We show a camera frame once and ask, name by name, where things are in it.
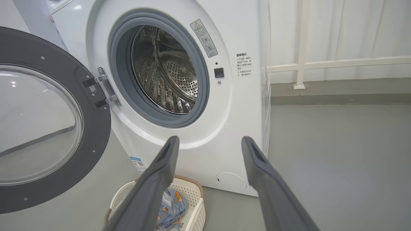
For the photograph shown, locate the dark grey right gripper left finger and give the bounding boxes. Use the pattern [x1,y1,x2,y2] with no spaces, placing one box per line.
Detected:
[102,136,180,231]

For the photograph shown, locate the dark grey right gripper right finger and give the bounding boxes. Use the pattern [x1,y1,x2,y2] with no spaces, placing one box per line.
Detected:
[241,136,321,231]

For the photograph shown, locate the blue orange patterned clothes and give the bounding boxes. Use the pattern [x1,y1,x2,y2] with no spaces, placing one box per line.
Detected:
[157,188,187,231]

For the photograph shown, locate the round dark washing machine door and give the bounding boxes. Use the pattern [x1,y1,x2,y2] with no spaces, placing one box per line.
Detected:
[0,26,122,214]

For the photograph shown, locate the cream laundry basket brown rim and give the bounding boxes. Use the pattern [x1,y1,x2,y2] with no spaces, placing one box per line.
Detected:
[103,175,206,231]

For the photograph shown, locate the white front-load washing machine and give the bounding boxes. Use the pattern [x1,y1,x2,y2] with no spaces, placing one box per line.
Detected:
[13,0,272,197]

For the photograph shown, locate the blue energy label sticker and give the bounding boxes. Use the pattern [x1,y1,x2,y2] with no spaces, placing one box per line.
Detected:
[130,157,145,174]

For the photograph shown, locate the round white filter cover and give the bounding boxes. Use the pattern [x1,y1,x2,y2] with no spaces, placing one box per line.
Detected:
[216,172,247,192]

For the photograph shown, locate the white metal railing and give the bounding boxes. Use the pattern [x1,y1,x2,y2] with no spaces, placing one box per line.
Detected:
[267,0,411,90]

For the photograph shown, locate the grey warning sticker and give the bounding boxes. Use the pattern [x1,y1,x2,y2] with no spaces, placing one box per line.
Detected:
[190,19,218,58]

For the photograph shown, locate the white detergent drawer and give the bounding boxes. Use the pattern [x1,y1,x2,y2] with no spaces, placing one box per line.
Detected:
[45,0,74,13]

